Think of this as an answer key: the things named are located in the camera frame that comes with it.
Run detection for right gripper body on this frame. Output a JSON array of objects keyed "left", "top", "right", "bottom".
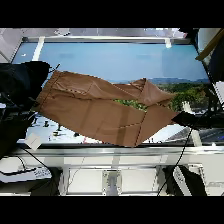
[{"left": 171, "top": 111, "right": 198, "bottom": 128}]

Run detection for black cable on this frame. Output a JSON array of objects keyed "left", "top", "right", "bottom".
[
  {"left": 156, "top": 126, "right": 195, "bottom": 196},
  {"left": 0, "top": 148, "right": 53, "bottom": 177}
]

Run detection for brown trousers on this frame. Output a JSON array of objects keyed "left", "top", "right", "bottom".
[{"left": 32, "top": 69, "right": 181, "bottom": 148}]

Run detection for black garment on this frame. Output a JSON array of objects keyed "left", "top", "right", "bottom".
[{"left": 0, "top": 60, "right": 52, "bottom": 112}]

